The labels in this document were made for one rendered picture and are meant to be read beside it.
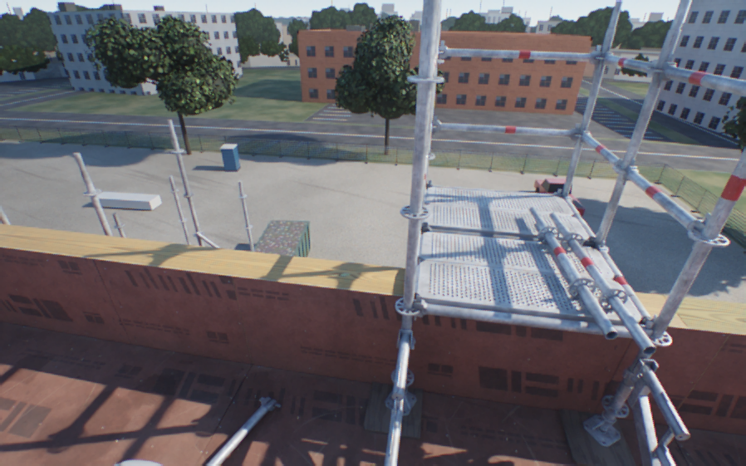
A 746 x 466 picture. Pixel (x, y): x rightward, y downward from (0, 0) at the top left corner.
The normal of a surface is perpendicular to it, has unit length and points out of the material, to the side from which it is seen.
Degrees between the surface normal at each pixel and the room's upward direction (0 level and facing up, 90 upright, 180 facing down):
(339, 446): 0
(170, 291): 90
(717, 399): 90
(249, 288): 90
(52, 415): 0
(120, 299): 90
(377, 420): 0
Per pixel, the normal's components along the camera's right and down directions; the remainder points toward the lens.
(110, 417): 0.01, -0.87
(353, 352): -0.17, 0.49
